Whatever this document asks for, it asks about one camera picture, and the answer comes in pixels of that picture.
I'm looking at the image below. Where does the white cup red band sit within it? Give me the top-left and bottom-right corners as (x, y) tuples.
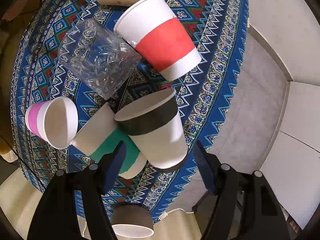
(114, 0), (202, 81)

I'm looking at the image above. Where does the white cup green band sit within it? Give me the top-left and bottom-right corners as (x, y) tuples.
(71, 103), (146, 179)

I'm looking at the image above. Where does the clear plastic cup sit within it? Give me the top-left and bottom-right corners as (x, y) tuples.
(58, 18), (141, 100)

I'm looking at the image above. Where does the white cup pink band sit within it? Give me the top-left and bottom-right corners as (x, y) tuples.
(25, 96), (78, 149)

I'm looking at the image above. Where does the white cup black band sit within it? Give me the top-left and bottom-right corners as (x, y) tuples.
(114, 88), (188, 173)

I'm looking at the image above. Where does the blue patterned tablecloth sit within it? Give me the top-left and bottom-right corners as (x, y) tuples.
(10, 0), (250, 224)

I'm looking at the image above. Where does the small brown paper cup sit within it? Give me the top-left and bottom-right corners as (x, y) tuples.
(111, 205), (154, 239)

